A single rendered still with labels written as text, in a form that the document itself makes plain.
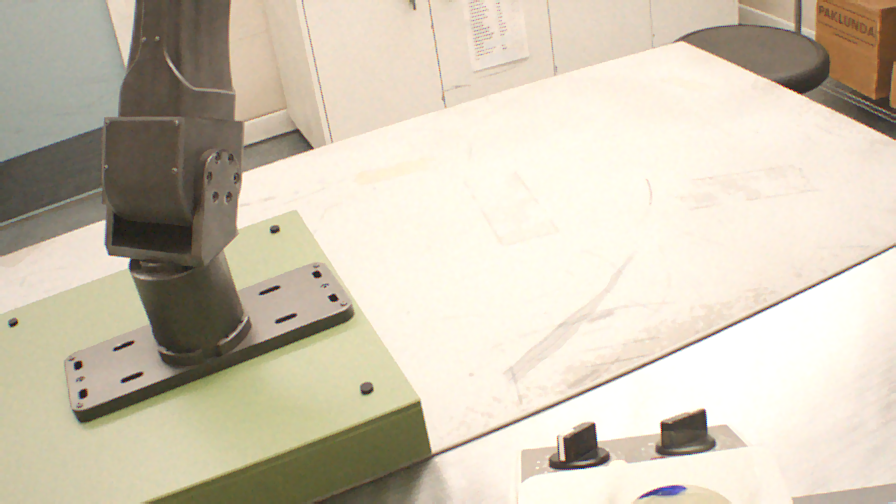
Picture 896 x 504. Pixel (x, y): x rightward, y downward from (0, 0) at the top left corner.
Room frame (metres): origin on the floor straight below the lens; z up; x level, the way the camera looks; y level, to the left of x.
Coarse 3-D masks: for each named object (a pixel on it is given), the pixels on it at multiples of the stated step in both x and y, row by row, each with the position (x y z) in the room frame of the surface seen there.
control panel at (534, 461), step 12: (720, 432) 0.33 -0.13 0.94; (732, 432) 0.33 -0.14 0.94; (600, 444) 0.35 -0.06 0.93; (612, 444) 0.34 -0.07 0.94; (624, 444) 0.34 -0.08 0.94; (744, 444) 0.31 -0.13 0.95; (528, 456) 0.34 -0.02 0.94; (540, 456) 0.34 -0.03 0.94; (612, 456) 0.32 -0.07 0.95; (528, 468) 0.32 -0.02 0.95; (540, 468) 0.32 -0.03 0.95; (552, 468) 0.32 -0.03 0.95; (588, 468) 0.31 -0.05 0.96
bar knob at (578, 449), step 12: (564, 432) 0.33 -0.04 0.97; (576, 432) 0.32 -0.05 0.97; (588, 432) 0.33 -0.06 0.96; (564, 444) 0.32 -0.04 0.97; (576, 444) 0.32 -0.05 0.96; (588, 444) 0.33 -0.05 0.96; (552, 456) 0.33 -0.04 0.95; (564, 456) 0.32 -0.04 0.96; (576, 456) 0.32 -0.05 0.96; (588, 456) 0.32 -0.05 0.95; (600, 456) 0.32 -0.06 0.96; (564, 468) 0.31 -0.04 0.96; (576, 468) 0.31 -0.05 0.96
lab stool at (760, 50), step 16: (704, 32) 1.73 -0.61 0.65; (720, 32) 1.72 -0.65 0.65; (736, 32) 1.71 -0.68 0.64; (752, 32) 1.70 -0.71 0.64; (768, 32) 1.69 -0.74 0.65; (784, 32) 1.68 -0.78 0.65; (704, 48) 1.64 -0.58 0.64; (720, 48) 1.64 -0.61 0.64; (736, 48) 1.63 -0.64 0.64; (752, 48) 1.62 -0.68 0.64; (768, 48) 1.61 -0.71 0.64; (784, 48) 1.59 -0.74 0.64; (800, 48) 1.58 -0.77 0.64; (816, 48) 1.57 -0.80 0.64; (736, 64) 1.54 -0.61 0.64; (752, 64) 1.53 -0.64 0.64; (768, 64) 1.52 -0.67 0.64; (784, 64) 1.51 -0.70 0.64; (800, 64) 1.50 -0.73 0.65; (816, 80) 1.47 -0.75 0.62
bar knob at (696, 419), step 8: (696, 408) 0.33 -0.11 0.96; (704, 408) 0.33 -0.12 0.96; (672, 416) 0.33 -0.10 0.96; (680, 416) 0.32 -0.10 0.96; (688, 416) 0.32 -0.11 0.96; (696, 416) 0.32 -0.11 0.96; (704, 416) 0.33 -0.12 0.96; (664, 424) 0.32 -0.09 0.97; (672, 424) 0.32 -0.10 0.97; (680, 424) 0.32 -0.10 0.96; (688, 424) 0.32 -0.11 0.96; (696, 424) 0.32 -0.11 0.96; (704, 424) 0.32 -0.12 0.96
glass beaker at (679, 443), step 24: (672, 432) 0.22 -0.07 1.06; (696, 432) 0.22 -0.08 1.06; (624, 456) 0.22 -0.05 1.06; (648, 456) 0.22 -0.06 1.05; (672, 456) 0.22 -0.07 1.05; (696, 456) 0.22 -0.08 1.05; (720, 456) 0.21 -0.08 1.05; (744, 456) 0.20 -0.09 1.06; (624, 480) 0.21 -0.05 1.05; (648, 480) 0.22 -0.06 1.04; (672, 480) 0.22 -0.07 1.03; (696, 480) 0.22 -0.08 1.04; (720, 480) 0.21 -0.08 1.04; (744, 480) 0.20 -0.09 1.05
